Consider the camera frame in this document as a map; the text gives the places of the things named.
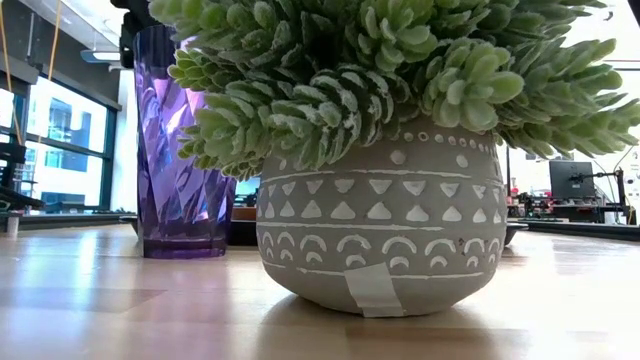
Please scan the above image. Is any dark window frame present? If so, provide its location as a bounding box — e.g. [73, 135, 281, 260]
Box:
[0, 74, 122, 212]

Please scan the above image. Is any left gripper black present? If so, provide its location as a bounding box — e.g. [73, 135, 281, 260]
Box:
[110, 0, 162, 69]

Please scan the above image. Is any white ceiling light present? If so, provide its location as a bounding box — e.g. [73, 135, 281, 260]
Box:
[79, 48, 122, 65]

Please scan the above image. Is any black background workstation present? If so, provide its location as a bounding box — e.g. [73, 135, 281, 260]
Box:
[234, 176, 260, 209]

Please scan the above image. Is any black plastic tray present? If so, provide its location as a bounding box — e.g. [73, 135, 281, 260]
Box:
[119, 213, 529, 247]

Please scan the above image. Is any green plant in grey pot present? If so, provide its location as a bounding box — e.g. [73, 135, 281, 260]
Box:
[148, 0, 640, 319]

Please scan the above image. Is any black background equipment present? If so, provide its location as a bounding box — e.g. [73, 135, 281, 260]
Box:
[0, 141, 47, 212]

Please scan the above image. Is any white tape piece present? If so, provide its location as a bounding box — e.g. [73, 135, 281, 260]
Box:
[343, 263, 406, 319]

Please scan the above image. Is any black computer monitor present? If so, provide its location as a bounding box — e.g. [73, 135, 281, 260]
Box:
[548, 159, 597, 202]

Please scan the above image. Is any background desk clutter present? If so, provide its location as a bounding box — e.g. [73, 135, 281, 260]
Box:
[507, 189, 557, 219]

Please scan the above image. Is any purple faceted plastic cup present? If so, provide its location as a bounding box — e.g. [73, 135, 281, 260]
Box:
[132, 24, 238, 261]

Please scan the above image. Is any orange hanging cable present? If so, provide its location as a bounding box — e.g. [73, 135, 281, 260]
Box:
[48, 0, 64, 82]
[0, 0, 24, 147]

